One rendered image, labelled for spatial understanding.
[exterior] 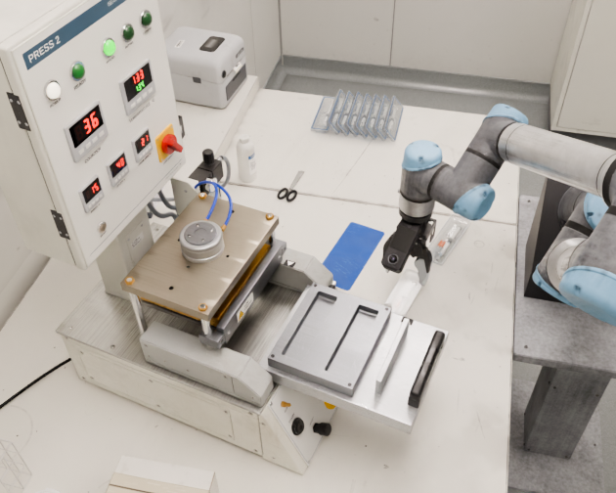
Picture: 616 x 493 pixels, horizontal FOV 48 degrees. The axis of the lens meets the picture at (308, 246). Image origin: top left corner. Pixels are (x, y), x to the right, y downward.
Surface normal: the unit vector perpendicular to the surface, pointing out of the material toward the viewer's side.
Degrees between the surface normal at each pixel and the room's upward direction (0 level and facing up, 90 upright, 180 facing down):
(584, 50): 90
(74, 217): 90
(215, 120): 0
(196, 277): 0
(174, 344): 0
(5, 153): 90
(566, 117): 90
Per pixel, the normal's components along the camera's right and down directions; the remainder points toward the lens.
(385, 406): -0.01, -0.71
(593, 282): -0.60, -0.22
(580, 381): -0.23, 0.69
